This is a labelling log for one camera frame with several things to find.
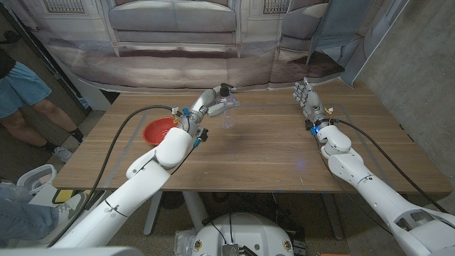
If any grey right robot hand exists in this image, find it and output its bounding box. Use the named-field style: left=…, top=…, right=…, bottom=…
left=293, top=77, right=330, bottom=129

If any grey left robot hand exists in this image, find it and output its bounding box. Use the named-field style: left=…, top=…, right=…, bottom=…
left=184, top=85, right=241, bottom=138

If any clear dispenser bottle black pump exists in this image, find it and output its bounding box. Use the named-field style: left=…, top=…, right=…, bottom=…
left=218, top=82, right=238, bottom=129

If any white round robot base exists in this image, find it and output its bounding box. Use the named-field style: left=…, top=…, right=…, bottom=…
left=191, top=212, right=295, bottom=256

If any red bowl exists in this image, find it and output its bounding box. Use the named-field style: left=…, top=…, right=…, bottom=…
left=142, top=117, right=181, bottom=146

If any printed living room backdrop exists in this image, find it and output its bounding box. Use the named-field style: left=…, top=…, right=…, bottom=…
left=6, top=0, right=356, bottom=94

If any dark round object under table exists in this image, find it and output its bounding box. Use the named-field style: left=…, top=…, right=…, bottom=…
left=161, top=191, right=185, bottom=210

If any white leaning board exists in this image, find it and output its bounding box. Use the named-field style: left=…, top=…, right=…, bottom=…
left=339, top=0, right=410, bottom=89

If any white table leg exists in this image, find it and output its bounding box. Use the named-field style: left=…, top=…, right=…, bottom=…
left=143, top=191, right=164, bottom=238
left=181, top=191, right=210, bottom=232

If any grey table leg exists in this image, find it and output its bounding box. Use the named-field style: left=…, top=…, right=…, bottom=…
left=321, top=193, right=345, bottom=241

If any clear plastic bag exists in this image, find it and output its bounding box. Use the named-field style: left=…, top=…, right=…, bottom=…
left=173, top=229, right=198, bottom=256

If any black slanted stand pole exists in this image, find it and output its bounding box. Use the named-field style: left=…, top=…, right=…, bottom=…
left=0, top=1, right=92, bottom=117

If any yellow and black floor object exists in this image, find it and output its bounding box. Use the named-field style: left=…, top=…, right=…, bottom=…
left=53, top=189, right=95, bottom=206

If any white floor platform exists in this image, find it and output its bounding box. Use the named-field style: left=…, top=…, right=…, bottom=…
left=27, top=183, right=118, bottom=246

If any person in blue shorts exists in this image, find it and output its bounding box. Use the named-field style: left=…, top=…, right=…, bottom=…
left=0, top=48, right=86, bottom=164

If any white loop-shaped chair part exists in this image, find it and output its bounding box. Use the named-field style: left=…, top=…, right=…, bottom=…
left=16, top=164, right=58, bottom=196

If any white robot torso edge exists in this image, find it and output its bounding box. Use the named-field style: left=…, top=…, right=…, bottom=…
left=0, top=247, right=144, bottom=256

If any person in jeans and sneaker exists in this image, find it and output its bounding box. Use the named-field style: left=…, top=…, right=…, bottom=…
left=0, top=181, right=88, bottom=247

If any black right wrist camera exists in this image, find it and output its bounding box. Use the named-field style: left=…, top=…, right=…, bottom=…
left=304, top=119, right=319, bottom=137

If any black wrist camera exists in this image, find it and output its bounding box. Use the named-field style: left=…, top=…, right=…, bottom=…
left=191, top=127, right=210, bottom=149
left=304, top=119, right=319, bottom=137

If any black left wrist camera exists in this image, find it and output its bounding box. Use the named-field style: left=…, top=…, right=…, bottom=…
left=191, top=127, right=210, bottom=149

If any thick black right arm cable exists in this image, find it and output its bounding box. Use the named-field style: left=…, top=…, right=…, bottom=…
left=332, top=118, right=450, bottom=215

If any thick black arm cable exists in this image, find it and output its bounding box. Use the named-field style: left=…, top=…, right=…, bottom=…
left=332, top=118, right=450, bottom=215
left=46, top=105, right=178, bottom=249

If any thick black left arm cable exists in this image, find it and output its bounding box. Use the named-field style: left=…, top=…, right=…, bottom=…
left=46, top=105, right=178, bottom=249

